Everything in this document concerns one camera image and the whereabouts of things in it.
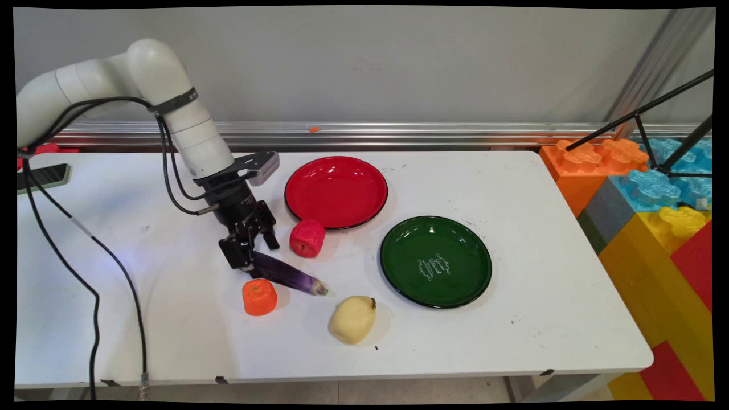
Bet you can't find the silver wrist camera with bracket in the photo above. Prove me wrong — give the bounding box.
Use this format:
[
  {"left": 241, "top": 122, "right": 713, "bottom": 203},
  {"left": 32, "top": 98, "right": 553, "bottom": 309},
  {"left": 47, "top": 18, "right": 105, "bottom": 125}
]
[{"left": 225, "top": 151, "right": 281, "bottom": 187}]

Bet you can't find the plain black cable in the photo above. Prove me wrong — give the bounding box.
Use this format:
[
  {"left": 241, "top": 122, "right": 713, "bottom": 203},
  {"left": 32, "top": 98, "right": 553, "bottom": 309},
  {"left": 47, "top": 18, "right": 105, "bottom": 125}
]
[{"left": 16, "top": 96, "right": 222, "bottom": 400}]

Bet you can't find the large grey toy brick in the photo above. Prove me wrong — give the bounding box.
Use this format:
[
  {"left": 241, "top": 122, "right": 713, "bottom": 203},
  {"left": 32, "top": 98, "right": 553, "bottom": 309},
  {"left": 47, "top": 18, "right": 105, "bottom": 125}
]
[{"left": 577, "top": 179, "right": 636, "bottom": 255}]

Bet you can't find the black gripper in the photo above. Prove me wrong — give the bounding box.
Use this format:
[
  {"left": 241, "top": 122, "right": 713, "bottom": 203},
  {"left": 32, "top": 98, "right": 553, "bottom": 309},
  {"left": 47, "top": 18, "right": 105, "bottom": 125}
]
[{"left": 196, "top": 178, "right": 280, "bottom": 271}]

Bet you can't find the aluminium rail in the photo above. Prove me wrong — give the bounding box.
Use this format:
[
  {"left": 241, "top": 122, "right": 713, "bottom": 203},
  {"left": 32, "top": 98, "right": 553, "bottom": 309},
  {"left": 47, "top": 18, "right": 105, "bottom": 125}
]
[{"left": 51, "top": 121, "right": 712, "bottom": 152}]

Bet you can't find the black tripod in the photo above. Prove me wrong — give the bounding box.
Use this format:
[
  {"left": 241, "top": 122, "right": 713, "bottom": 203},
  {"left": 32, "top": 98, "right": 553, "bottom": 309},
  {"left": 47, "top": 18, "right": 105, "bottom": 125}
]
[{"left": 566, "top": 68, "right": 714, "bottom": 179}]

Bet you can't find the slanted aluminium post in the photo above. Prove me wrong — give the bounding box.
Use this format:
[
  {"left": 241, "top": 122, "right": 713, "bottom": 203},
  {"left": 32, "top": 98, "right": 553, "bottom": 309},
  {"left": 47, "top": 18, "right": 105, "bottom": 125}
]
[{"left": 604, "top": 9, "right": 715, "bottom": 140}]

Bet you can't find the purple toy eggplant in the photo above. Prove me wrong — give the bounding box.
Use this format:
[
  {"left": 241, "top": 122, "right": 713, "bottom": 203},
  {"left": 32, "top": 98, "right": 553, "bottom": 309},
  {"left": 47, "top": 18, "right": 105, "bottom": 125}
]
[{"left": 249, "top": 251, "right": 329, "bottom": 296}]

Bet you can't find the large orange toy brick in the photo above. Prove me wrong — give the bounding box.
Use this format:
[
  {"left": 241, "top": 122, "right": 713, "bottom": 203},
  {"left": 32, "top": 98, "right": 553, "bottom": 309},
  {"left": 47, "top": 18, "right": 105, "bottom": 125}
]
[{"left": 538, "top": 138, "right": 650, "bottom": 218}]

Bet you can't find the pale yellow toy pear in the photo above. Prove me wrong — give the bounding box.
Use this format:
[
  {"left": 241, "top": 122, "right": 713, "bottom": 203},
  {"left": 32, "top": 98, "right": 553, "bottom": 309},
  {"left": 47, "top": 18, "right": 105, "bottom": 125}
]
[{"left": 328, "top": 295, "right": 378, "bottom": 345}]

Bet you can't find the red toy apple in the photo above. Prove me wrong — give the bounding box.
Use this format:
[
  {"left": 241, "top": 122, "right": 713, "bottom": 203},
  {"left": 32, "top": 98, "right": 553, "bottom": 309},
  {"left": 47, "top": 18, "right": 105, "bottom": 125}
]
[{"left": 289, "top": 219, "right": 326, "bottom": 259}]

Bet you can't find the red plate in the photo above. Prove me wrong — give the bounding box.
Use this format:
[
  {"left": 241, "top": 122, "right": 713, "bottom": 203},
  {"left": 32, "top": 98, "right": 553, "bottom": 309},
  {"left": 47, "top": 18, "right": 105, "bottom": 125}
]
[{"left": 284, "top": 155, "right": 389, "bottom": 231}]

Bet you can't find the black velcro strap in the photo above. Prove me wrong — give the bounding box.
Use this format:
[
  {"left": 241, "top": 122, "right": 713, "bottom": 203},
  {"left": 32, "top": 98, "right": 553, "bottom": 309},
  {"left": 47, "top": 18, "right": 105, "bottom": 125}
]
[{"left": 147, "top": 87, "right": 199, "bottom": 118}]

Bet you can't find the large blue toy brick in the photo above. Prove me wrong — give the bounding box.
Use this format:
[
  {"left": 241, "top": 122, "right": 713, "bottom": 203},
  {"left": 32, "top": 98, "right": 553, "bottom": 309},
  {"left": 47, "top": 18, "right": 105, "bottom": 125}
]
[{"left": 609, "top": 138, "right": 714, "bottom": 212}]

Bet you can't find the grey table leg frame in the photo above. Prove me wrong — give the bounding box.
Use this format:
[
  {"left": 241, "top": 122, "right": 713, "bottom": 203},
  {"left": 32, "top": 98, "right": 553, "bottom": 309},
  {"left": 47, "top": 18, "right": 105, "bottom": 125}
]
[{"left": 504, "top": 374, "right": 621, "bottom": 403}]

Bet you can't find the orange toy fruit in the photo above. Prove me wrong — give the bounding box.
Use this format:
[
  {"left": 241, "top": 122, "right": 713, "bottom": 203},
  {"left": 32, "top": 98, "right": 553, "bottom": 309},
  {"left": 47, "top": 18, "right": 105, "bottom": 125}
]
[{"left": 242, "top": 278, "right": 279, "bottom": 317}]

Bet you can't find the large yellow toy brick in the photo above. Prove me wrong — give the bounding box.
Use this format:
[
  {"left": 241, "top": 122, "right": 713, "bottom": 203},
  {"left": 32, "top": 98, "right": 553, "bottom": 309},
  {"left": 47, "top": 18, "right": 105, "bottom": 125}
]
[{"left": 598, "top": 206, "right": 714, "bottom": 402}]

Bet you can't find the red block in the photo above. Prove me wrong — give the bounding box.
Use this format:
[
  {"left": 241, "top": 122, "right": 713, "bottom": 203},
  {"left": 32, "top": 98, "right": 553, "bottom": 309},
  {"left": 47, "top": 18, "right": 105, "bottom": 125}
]
[{"left": 17, "top": 142, "right": 80, "bottom": 170}]

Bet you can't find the smartphone with green case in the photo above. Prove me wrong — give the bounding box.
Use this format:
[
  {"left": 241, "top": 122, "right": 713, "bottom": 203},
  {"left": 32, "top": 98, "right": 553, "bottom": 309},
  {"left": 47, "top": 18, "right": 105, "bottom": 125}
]
[{"left": 17, "top": 163, "right": 72, "bottom": 195}]

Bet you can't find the dark green plate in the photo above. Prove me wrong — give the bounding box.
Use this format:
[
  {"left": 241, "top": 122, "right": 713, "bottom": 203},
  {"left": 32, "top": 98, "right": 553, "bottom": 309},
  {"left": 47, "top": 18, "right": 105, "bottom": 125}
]
[{"left": 379, "top": 215, "right": 493, "bottom": 310}]

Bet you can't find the black cable with white band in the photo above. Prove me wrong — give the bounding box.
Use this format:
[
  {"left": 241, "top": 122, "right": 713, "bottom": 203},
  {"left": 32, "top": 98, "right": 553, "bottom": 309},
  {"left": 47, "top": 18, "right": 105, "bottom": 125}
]
[{"left": 16, "top": 96, "right": 230, "bottom": 400}]

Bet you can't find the large red toy brick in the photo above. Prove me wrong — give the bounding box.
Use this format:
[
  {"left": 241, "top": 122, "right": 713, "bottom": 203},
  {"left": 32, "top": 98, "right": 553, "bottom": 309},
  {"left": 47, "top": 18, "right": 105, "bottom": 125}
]
[
  {"left": 670, "top": 221, "right": 714, "bottom": 313},
  {"left": 638, "top": 341, "right": 707, "bottom": 402}
]

